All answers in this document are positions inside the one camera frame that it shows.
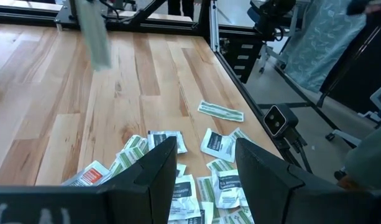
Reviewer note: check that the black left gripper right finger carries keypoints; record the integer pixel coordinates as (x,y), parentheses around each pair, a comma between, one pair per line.
(302,205)

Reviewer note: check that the green striped bandage packet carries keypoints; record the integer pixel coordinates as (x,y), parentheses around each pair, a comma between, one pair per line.
(94,37)
(134,141)
(128,157)
(219,165)
(240,217)
(240,135)
(221,111)
(117,168)
(205,189)

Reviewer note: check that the white antiseptic wipe packet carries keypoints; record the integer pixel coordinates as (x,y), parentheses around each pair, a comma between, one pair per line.
(184,196)
(227,186)
(207,210)
(181,170)
(162,138)
(216,144)

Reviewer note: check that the black drawer cabinet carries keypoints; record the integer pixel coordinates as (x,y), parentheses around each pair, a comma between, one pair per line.
(240,59)

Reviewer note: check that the person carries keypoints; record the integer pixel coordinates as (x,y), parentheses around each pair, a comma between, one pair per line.
(320,46)
(370,161)
(181,7)

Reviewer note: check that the white office chair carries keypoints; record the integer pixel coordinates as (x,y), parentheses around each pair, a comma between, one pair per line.
(342,137)
(271,59)

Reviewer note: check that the white packet with red print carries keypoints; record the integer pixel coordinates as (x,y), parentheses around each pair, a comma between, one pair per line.
(90,175)

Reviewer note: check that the black table-level camera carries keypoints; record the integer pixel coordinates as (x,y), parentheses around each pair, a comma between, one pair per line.
(278,121)

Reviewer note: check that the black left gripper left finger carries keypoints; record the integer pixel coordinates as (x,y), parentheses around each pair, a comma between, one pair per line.
(84,205)

